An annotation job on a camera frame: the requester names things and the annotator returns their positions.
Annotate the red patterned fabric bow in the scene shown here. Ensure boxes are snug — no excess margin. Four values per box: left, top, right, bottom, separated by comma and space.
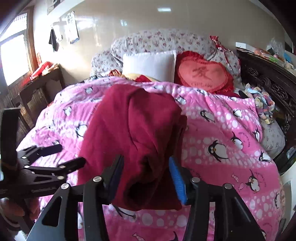
210, 35, 232, 58

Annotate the red box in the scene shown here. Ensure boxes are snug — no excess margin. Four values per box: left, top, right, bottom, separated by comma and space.
30, 61, 50, 80

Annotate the yellow and red cloth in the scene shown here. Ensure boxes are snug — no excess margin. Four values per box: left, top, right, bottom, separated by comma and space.
107, 70, 160, 83

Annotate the dark red garment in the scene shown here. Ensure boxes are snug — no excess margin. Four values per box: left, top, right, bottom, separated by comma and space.
77, 84, 188, 211

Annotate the small floral pillow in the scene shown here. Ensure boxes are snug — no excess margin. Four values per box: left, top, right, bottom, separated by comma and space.
91, 50, 124, 78

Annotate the window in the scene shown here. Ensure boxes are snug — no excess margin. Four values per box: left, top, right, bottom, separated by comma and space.
0, 13, 37, 87

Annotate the wall calendar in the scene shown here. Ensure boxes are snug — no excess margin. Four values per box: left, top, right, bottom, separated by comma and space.
66, 11, 80, 44

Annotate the dark carved wooden cabinet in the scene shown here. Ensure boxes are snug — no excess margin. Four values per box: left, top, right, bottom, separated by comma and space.
236, 47, 296, 175

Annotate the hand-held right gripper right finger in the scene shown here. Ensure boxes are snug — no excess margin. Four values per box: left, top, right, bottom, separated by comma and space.
168, 157, 266, 241

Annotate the floral bed sheet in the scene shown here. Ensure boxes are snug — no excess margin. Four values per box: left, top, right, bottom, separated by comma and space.
260, 116, 286, 159

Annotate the pink penguin print blanket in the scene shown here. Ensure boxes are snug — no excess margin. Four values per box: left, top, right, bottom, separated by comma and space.
17, 76, 286, 241

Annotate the white pillow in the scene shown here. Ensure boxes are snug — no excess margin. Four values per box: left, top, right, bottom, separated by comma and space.
122, 50, 177, 82

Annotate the wall poster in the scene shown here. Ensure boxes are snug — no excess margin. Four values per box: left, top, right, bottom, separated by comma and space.
46, 0, 64, 15

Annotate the pile of colourful clothes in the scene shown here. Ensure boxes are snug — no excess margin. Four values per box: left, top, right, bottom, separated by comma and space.
245, 83, 275, 124

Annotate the clear plastic bag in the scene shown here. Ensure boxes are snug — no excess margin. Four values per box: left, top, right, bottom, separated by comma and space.
266, 38, 286, 56

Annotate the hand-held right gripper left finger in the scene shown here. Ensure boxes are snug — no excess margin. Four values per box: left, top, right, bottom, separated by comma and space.
26, 154, 125, 241

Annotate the dark hanging garment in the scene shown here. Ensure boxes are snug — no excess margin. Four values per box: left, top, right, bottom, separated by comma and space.
48, 28, 60, 52

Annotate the red heart-shaped pillow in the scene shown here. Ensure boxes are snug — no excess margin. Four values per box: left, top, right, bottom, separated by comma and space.
174, 51, 235, 94

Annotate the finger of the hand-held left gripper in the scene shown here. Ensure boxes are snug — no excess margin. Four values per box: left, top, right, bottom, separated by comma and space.
16, 144, 63, 163
20, 157, 87, 186

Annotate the white flat box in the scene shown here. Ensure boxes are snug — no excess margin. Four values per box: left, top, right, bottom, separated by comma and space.
236, 42, 255, 50

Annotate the wooden desk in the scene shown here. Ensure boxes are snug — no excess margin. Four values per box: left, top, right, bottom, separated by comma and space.
7, 65, 66, 130

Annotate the wooden chair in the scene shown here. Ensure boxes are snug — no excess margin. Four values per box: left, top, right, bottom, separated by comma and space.
10, 88, 50, 131

